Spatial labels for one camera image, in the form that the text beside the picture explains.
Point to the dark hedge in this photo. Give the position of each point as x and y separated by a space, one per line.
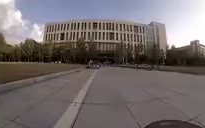
190 61

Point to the large pale curved building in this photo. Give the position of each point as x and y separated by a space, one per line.
103 33

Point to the row of trees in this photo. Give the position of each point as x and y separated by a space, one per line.
140 55
30 50

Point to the robot's own part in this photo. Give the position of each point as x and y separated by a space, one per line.
171 124

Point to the grey stone kerb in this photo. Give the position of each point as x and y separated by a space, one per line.
23 82

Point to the row of parked bicycles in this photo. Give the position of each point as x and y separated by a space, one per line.
92 64

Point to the low pale building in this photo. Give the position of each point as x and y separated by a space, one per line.
198 50

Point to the dry grass lawn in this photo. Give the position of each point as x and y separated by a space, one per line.
196 70
23 70

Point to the grey paved slab road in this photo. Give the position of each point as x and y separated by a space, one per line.
123 96

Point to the pale stone strip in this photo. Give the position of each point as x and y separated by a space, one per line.
77 100

